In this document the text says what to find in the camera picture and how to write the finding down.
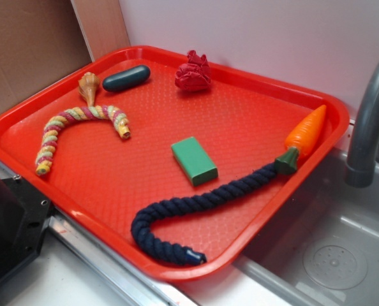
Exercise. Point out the green rectangular block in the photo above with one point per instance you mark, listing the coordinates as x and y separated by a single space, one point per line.
194 161

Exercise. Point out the red plastic tray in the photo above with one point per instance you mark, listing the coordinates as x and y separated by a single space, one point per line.
101 181

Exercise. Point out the crumpled red paper ball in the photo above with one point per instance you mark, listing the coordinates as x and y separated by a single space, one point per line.
195 75

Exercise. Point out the dark teal capsule toy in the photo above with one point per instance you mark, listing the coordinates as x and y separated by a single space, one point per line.
127 79

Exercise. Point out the orange plastic toy carrot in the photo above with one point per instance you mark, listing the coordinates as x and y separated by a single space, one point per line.
301 141

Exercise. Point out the orange spiral seashell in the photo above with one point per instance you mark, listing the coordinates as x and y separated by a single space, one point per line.
87 87

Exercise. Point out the grey plastic toy sink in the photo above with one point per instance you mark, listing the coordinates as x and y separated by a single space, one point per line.
321 248

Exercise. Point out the grey toy faucet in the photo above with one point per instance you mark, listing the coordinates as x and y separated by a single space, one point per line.
363 152

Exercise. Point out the brown cardboard panel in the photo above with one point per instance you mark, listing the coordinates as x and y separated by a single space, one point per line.
41 42

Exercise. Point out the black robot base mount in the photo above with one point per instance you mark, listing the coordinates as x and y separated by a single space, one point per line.
24 214

